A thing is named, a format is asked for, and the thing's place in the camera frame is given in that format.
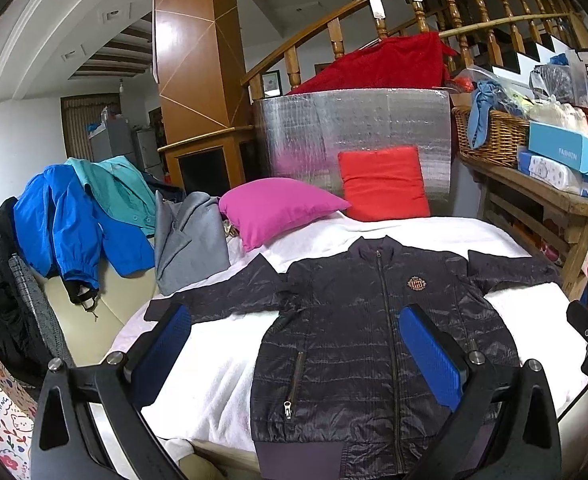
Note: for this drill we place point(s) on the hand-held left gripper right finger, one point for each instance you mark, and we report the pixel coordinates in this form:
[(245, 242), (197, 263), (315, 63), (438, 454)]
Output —
[(428, 360)]

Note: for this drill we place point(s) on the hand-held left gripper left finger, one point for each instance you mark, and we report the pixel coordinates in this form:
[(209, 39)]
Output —
[(171, 335)]

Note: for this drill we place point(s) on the black puffer jacket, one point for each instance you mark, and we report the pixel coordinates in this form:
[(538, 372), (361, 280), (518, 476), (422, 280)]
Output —
[(344, 320)]

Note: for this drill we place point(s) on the white blanket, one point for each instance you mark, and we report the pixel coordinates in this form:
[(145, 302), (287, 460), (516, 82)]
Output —
[(214, 360)]

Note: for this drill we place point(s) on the cream sofa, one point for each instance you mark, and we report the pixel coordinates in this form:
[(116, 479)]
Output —
[(109, 300)]

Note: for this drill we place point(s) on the grey coat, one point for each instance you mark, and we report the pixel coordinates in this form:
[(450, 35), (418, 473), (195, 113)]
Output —
[(189, 245)]

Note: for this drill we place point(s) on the grey tweed garment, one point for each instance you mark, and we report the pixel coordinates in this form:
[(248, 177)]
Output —
[(39, 310)]

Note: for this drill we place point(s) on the teal jacket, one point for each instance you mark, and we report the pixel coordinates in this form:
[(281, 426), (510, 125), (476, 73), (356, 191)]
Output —
[(119, 190)]

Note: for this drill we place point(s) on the blue jacket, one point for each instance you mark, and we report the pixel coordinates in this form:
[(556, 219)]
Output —
[(64, 220)]

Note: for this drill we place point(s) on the pink pillow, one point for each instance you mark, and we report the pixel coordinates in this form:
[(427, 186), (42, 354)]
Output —
[(279, 210)]

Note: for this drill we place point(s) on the wooden table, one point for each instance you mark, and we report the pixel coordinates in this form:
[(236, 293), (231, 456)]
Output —
[(538, 192)]

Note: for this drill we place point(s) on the red pillow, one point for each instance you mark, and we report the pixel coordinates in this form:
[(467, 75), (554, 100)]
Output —
[(383, 185)]

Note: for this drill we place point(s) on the white refrigerator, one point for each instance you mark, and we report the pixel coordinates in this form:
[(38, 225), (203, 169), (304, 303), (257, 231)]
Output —
[(149, 152)]

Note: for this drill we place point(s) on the white patterned box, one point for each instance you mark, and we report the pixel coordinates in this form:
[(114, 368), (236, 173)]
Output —
[(548, 170)]

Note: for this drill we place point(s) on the wooden cabinet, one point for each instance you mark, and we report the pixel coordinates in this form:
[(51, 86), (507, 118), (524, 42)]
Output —
[(209, 142)]

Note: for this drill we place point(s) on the grey refrigerator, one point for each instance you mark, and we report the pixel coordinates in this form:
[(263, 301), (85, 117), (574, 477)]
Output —
[(114, 140)]

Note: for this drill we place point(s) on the light blue box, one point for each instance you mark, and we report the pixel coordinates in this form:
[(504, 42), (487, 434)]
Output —
[(563, 147)]

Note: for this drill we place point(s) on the wicker basket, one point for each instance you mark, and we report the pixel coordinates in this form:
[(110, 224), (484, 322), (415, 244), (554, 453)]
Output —
[(498, 135)]

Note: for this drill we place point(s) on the silver foil panel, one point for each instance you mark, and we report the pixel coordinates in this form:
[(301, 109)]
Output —
[(314, 135)]

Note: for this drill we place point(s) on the white plastic bag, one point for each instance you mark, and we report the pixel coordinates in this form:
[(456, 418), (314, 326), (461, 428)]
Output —
[(561, 112)]

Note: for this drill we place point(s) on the blue cloth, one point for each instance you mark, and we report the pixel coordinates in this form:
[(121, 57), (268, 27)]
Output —
[(478, 115)]

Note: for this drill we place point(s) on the framed picture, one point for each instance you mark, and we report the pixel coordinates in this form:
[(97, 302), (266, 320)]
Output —
[(271, 84)]

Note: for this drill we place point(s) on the wooden column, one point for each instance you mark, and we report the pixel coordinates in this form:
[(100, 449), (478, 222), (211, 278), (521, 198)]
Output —
[(194, 50)]

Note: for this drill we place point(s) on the red cloth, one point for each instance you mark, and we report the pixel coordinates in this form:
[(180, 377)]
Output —
[(388, 65)]

